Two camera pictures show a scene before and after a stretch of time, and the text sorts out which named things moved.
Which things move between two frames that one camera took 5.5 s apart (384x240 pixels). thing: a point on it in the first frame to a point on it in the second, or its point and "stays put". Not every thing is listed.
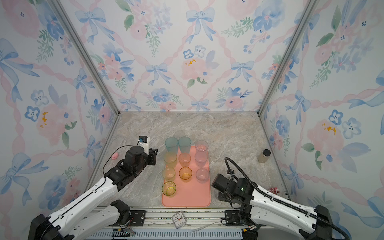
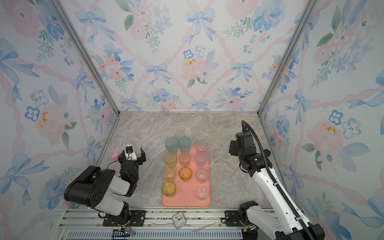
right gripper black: x=221 y=197 to x=233 y=147
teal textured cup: x=184 y=143 stays put
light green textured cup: x=168 y=173 stays put
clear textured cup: x=201 y=147 stays put
